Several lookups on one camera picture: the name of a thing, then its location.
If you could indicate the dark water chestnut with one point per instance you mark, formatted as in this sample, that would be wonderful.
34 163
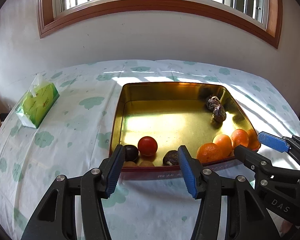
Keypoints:
219 114
171 158
212 102

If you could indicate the green tissue box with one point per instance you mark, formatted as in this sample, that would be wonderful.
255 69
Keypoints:
40 102

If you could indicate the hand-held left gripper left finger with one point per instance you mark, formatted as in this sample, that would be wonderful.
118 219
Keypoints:
113 172

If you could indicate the brown longan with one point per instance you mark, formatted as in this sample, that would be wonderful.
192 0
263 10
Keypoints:
131 152
129 164
146 163

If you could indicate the wooden-framed window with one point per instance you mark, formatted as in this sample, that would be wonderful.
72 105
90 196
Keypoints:
152 7

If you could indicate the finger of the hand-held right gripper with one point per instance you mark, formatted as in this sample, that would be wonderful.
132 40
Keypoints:
272 140
250 157

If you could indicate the red tin box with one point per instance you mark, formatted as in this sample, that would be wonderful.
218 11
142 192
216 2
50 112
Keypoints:
170 120

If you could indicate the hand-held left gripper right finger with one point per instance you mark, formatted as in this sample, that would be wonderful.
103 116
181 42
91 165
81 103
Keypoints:
187 175

